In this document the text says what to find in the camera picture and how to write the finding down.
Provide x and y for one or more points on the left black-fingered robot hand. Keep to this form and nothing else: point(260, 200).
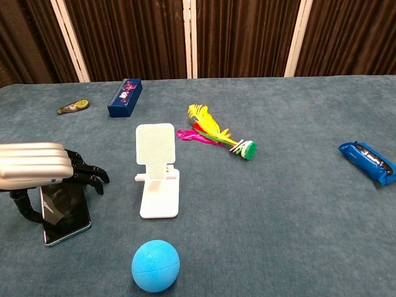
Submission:
point(34, 165)

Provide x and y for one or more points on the black smartphone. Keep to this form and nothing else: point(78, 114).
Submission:
point(68, 222)

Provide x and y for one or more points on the white plastic card holder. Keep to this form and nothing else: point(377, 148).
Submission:
point(156, 148)

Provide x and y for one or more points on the yellow correction tape dispenser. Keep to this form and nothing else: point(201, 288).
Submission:
point(74, 106)

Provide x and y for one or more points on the dark blue rectangular box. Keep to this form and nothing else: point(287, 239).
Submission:
point(125, 97)

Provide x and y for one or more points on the blue foam ball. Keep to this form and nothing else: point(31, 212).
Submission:
point(155, 266)

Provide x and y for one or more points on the dark brown curtain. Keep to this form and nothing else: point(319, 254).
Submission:
point(133, 37)

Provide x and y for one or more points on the colourful feather shuttlecock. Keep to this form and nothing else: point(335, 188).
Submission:
point(213, 130)

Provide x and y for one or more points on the blue felt table cover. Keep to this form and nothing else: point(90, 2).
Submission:
point(263, 216)

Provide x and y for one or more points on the blue cookie packet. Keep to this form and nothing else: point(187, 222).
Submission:
point(368, 161)

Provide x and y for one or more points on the white partition frame post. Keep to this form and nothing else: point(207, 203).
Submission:
point(70, 40)
point(298, 37)
point(190, 38)

